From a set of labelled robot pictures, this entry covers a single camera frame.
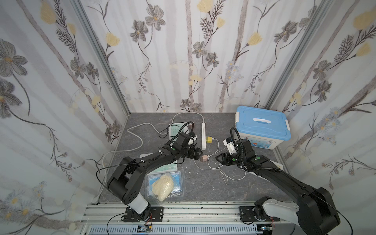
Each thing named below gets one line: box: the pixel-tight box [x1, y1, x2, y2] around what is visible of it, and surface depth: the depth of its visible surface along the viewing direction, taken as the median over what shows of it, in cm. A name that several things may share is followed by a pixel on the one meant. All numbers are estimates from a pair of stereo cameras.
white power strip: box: [201, 122, 207, 151], surface depth 103 cm
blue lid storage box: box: [235, 105, 291, 150], surface depth 93 cm
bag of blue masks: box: [144, 169, 185, 203], surface depth 83 cm
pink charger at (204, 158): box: [200, 154, 208, 163], surface depth 94 cm
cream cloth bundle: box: [151, 174, 174, 202], surface depth 82 cm
